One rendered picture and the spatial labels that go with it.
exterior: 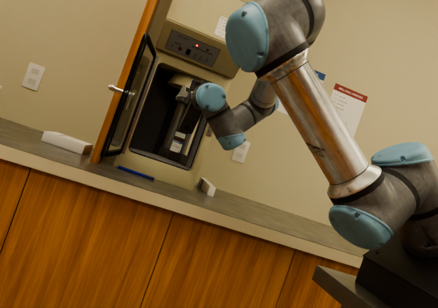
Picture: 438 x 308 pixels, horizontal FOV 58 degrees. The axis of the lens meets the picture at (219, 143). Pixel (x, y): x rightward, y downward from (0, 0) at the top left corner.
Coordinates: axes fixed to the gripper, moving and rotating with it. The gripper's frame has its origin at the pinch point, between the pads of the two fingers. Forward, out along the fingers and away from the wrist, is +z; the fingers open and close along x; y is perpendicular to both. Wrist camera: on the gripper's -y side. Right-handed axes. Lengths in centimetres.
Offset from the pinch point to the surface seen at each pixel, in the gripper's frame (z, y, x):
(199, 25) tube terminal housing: 16.3, 30.4, 5.1
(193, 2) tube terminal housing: 16.5, 37.8, 10.2
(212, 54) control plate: 8.8, 20.8, -2.5
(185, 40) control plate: 8.0, 21.7, 8.7
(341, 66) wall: 60, 51, -77
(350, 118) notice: 59, 27, -93
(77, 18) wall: 59, 22, 55
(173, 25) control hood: 5.5, 24.5, 14.5
